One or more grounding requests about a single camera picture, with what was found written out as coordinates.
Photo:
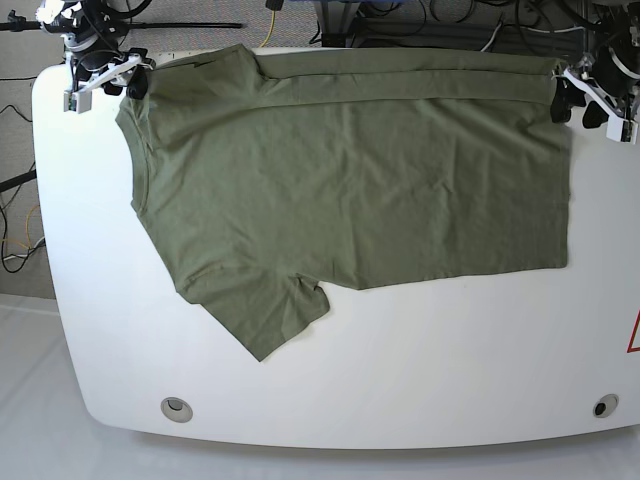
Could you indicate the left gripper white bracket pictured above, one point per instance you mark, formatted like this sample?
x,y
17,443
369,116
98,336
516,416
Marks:
x,y
600,83

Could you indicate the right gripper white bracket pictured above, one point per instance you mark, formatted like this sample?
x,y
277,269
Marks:
x,y
94,66

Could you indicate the olive green T-shirt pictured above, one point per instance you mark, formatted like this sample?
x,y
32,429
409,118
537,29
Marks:
x,y
260,178

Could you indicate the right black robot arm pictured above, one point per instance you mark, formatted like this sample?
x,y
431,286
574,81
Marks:
x,y
91,33

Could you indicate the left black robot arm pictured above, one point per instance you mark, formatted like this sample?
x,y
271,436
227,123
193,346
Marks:
x,y
617,27

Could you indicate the black tripod stand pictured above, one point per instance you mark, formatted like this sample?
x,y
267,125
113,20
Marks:
x,y
21,24

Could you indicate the red triangle sticker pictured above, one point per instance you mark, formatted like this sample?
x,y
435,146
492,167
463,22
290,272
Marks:
x,y
634,345

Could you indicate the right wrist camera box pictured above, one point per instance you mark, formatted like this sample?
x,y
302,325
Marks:
x,y
77,102

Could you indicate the right table cable grommet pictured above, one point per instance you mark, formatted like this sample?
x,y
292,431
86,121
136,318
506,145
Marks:
x,y
605,406

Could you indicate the table cable grommet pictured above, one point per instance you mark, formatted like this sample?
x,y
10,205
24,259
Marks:
x,y
605,406
176,410

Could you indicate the left table cable grommet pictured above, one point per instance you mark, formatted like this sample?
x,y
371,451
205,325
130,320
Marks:
x,y
176,410

